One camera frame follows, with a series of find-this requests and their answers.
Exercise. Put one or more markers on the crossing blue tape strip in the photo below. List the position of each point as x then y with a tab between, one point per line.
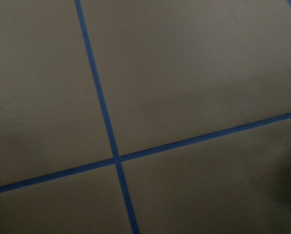
143	153

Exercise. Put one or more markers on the long blue tape strip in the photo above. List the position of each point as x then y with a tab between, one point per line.
107	122

